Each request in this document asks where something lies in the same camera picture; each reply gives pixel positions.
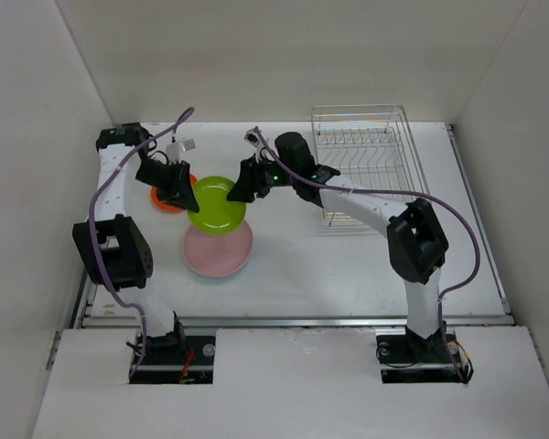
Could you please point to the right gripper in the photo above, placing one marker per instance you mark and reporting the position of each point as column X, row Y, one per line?
column 250, row 180

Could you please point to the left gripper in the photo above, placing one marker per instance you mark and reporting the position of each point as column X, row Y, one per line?
column 179, row 191

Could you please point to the red-orange plate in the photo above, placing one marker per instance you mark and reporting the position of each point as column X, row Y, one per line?
column 158, row 199

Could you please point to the green plate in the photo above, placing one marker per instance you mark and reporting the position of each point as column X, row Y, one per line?
column 217, row 215

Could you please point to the pink plate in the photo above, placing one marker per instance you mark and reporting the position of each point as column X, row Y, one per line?
column 217, row 256

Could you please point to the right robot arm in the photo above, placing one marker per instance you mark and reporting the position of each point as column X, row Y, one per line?
column 416, row 241

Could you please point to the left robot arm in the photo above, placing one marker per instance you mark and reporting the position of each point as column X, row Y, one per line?
column 113, row 250

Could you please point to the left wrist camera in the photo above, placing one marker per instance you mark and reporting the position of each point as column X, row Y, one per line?
column 177, row 147

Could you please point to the metal wire dish rack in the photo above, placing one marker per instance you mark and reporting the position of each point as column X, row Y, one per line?
column 371, row 144

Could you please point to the aluminium rail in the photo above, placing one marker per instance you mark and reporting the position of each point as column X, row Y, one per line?
column 210, row 324

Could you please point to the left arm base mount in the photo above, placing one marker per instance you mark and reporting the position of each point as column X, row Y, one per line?
column 166, row 362

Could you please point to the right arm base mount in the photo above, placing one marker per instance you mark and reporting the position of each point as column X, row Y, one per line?
column 408, row 359

